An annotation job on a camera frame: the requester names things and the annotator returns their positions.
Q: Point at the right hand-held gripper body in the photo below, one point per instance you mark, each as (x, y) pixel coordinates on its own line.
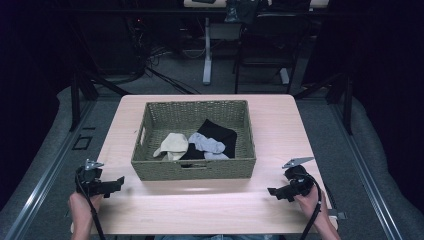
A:
(298, 181)

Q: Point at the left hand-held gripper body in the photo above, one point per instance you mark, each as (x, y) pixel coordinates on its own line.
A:
(89, 182)

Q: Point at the person's right hand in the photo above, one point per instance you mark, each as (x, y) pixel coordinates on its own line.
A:
(310, 203)

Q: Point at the person's left hand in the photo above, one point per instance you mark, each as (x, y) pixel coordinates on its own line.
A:
(82, 210)

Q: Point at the grey table clamp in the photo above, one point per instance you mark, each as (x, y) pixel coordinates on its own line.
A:
(337, 215)

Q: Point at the cream sock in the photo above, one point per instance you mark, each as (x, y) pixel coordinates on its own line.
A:
(174, 145)

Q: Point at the green woven basket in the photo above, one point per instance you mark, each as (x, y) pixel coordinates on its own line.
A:
(166, 116)

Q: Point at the black cloth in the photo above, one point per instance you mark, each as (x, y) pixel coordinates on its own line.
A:
(218, 131)

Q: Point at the grey sock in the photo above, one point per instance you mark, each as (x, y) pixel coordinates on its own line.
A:
(207, 144)

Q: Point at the black metal stand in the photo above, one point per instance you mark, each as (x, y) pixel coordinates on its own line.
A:
(76, 100)
(347, 103)

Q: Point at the short white desk foot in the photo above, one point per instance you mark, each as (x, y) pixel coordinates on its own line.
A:
(284, 76)

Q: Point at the black chair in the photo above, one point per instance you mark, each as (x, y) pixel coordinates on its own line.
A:
(266, 40)

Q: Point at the white desk leg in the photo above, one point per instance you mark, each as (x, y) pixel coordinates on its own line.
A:
(207, 56)

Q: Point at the dark bag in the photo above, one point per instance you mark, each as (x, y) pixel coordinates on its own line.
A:
(240, 10)

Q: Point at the metal floor rail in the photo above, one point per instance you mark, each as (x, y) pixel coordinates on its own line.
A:
(43, 176)
(366, 170)

